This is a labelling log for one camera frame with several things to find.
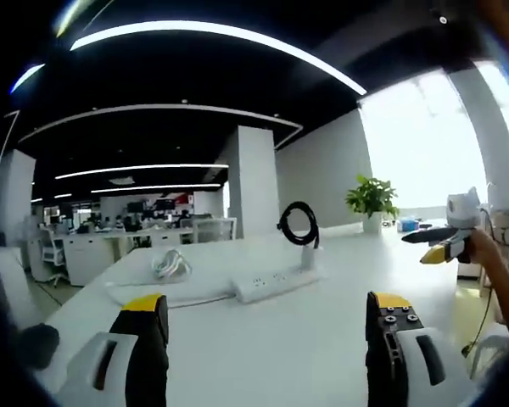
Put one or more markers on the blue box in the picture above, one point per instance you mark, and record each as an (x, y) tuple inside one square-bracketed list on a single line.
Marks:
[(411, 224)]

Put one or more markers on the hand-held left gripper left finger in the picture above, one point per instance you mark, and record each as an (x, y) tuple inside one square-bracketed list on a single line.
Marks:
[(144, 339)]

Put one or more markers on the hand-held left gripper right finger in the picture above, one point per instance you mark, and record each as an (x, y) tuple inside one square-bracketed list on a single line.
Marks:
[(390, 352)]

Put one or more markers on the potted green plant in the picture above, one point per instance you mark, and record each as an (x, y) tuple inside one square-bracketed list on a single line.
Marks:
[(371, 195)]

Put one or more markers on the long ceiling light strip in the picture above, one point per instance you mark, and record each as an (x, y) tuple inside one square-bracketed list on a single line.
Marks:
[(195, 26)]

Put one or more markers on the person's right hand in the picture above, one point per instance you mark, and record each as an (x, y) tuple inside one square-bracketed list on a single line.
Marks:
[(484, 252)]

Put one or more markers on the grey mesh office chair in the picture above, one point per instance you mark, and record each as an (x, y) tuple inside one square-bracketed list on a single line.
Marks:
[(214, 231)]

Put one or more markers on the white swivel office chair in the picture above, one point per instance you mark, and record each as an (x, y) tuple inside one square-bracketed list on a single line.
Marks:
[(53, 250)]

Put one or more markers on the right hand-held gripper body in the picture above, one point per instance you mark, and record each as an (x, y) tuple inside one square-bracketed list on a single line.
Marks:
[(464, 210)]

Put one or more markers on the small black object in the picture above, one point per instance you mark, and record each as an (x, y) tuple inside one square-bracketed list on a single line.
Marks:
[(40, 345)]

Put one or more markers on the white office workstation row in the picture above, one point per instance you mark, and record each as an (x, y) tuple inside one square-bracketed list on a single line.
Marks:
[(93, 254)]

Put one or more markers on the white desk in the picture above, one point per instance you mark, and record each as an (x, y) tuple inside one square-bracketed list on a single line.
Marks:
[(280, 339)]

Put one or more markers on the ceiling air conditioner unit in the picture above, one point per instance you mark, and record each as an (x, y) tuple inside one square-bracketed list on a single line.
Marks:
[(121, 180)]

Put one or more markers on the white power strip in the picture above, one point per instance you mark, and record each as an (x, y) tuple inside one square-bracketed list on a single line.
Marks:
[(258, 288)]

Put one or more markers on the red wall banner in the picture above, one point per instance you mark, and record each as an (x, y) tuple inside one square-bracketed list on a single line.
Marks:
[(184, 198)]

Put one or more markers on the dark wall screen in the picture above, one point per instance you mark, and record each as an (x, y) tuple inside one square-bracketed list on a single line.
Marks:
[(135, 207)]

